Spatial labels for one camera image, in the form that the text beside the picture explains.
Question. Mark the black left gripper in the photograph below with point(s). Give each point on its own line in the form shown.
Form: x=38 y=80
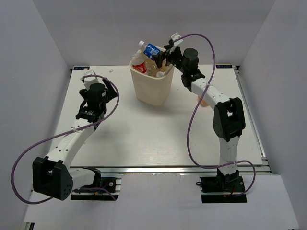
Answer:
x=110 y=93

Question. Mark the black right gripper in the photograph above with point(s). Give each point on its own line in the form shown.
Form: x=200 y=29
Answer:
x=159 y=58

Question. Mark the blue label bottle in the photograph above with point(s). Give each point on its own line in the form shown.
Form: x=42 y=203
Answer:
x=149 y=49

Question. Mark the large red label bottle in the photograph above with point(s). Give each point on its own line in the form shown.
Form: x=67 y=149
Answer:
x=138 y=63

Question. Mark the orange juice bottle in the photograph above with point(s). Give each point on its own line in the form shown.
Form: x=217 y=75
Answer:
x=202 y=102

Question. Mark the small red cap bottle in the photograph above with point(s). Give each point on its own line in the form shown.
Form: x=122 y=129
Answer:
x=152 y=69

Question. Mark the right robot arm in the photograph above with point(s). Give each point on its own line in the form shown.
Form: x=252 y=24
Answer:
x=228 y=113

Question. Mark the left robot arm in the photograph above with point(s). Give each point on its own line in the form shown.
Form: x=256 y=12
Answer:
x=52 y=175

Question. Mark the beige plastic bin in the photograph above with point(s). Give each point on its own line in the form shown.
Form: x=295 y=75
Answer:
x=152 y=90

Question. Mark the black logo sticker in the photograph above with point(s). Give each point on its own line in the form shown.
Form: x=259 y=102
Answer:
x=224 y=66
x=81 y=68

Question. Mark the right black logo sticker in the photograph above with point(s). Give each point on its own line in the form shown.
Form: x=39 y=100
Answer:
x=224 y=66

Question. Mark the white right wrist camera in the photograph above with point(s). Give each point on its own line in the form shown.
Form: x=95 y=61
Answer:
x=175 y=41

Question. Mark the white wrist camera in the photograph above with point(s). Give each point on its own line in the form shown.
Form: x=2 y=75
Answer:
x=175 y=41
x=88 y=79

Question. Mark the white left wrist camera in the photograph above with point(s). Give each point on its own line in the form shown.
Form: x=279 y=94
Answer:
x=88 y=79

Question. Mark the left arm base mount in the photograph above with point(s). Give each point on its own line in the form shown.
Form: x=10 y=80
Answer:
x=89 y=184

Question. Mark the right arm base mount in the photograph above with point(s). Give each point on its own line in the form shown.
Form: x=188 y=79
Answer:
x=213 y=192

